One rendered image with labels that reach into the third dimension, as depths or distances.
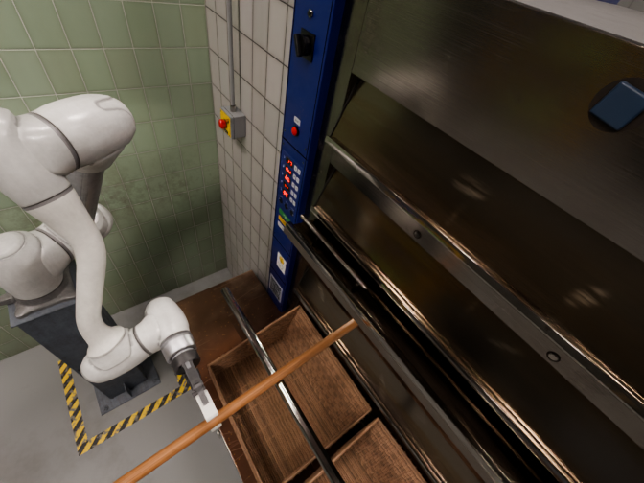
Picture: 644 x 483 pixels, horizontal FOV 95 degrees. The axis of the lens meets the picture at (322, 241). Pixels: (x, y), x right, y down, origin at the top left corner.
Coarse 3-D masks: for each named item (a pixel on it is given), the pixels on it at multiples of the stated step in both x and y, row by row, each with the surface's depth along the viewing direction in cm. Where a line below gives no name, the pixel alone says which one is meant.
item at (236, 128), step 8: (224, 112) 124; (232, 112) 125; (240, 112) 126; (224, 120) 126; (232, 120) 123; (240, 120) 125; (224, 128) 130; (232, 128) 126; (240, 128) 128; (232, 136) 128; (240, 136) 130
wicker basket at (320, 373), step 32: (288, 320) 149; (288, 352) 155; (224, 384) 139; (288, 384) 144; (320, 384) 142; (352, 384) 125; (256, 416) 133; (288, 416) 135; (352, 416) 128; (256, 448) 125; (288, 480) 108
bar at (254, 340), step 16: (224, 288) 107; (240, 320) 100; (256, 336) 98; (256, 352) 95; (272, 368) 92; (288, 400) 87; (304, 416) 85; (304, 432) 83; (320, 448) 80; (320, 464) 79; (336, 480) 76
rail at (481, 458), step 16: (288, 224) 97; (304, 240) 94; (336, 288) 86; (352, 304) 83; (368, 320) 79; (384, 336) 77; (400, 352) 75; (416, 384) 72; (432, 400) 69; (448, 416) 67; (464, 432) 65; (480, 448) 64; (480, 464) 63; (496, 480) 61
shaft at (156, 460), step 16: (352, 320) 104; (336, 336) 99; (304, 352) 94; (320, 352) 96; (288, 368) 89; (256, 384) 86; (272, 384) 86; (240, 400) 82; (224, 416) 79; (192, 432) 75; (176, 448) 72; (144, 464) 69; (160, 464) 70; (128, 480) 67
